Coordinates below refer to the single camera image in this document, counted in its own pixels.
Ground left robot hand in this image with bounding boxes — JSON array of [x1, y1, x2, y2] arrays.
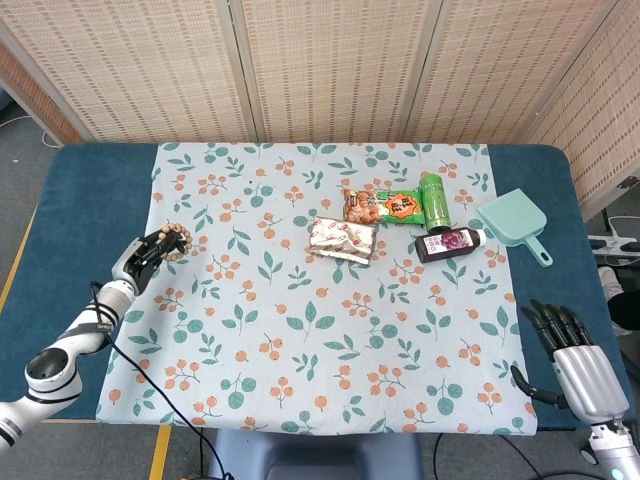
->
[[110, 228, 186, 295]]

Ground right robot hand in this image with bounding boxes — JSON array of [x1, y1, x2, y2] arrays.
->
[[510, 299, 631, 429]]

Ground wooden bead bracelet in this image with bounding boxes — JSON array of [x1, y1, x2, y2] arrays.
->
[[153, 223, 195, 263]]

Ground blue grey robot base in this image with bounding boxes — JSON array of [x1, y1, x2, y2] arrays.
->
[[207, 428, 426, 480]]

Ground mint green plastic scoop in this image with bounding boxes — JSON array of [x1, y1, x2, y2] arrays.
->
[[475, 188, 554, 267]]

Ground floral patterned tablecloth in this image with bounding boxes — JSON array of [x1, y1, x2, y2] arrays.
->
[[94, 142, 539, 436]]

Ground dark purple juice bottle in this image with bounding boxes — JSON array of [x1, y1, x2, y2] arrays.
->
[[414, 226, 488, 264]]

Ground silver red snack packet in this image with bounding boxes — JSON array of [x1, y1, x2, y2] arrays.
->
[[306, 216, 378, 266]]

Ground green patterned can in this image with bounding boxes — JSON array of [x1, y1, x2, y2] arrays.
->
[[418, 172, 451, 233]]

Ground green peanut snack packet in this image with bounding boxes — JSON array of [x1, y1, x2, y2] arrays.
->
[[341, 186, 426, 226]]

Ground woven folding screen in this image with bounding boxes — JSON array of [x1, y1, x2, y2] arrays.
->
[[0, 0, 640, 221]]

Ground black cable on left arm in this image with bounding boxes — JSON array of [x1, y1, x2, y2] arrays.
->
[[89, 281, 222, 480]]

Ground white cable on floor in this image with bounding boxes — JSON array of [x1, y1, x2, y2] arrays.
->
[[0, 114, 64, 149]]

